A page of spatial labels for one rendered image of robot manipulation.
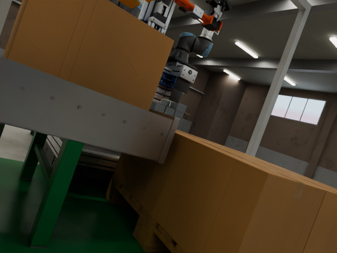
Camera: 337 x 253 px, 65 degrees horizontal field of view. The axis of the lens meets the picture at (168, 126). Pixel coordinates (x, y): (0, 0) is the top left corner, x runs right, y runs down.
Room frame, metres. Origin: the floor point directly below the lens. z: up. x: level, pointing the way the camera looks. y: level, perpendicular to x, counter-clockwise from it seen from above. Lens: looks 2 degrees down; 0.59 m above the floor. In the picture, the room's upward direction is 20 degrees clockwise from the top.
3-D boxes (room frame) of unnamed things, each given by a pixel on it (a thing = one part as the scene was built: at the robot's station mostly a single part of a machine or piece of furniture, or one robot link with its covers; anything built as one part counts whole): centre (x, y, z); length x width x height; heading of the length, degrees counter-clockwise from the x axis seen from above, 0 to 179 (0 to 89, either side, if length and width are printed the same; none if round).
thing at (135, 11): (1.79, 0.51, 1.20); 0.13 x 0.12 x 0.14; 70
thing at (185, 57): (2.08, 0.10, 1.09); 0.15 x 0.15 x 0.10
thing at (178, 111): (9.17, 0.39, 0.62); 1.24 x 0.87 x 1.23; 126
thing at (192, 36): (2.08, 0.10, 1.20); 0.13 x 0.12 x 0.14; 88
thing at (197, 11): (1.47, 0.08, 1.20); 0.07 x 0.07 x 0.04; 36
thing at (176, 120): (1.42, 0.17, 0.58); 0.70 x 0.03 x 0.06; 34
